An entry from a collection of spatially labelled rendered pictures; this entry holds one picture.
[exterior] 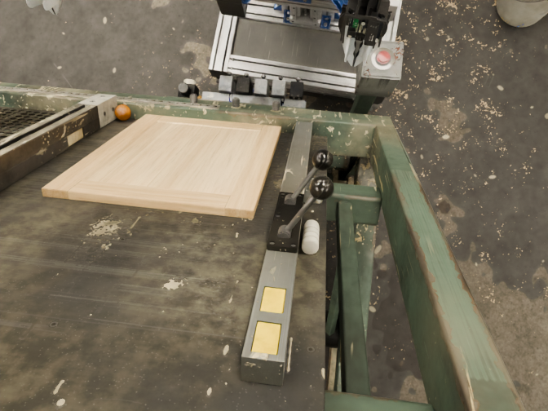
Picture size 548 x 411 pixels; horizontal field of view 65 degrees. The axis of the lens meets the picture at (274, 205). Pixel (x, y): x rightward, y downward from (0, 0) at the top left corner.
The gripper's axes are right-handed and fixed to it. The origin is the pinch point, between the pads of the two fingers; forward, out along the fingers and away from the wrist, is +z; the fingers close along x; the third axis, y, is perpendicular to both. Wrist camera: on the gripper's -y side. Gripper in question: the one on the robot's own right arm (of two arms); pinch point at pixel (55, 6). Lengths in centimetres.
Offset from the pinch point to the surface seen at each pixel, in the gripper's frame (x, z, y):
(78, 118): -0.8, 27.3, 8.9
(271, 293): 61, -4, 57
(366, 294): 87, 72, 24
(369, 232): 85, 63, 7
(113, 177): 20.7, 18.1, 30.2
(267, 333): 62, -8, 63
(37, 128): -4.1, 20.4, 19.3
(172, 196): 36, 14, 35
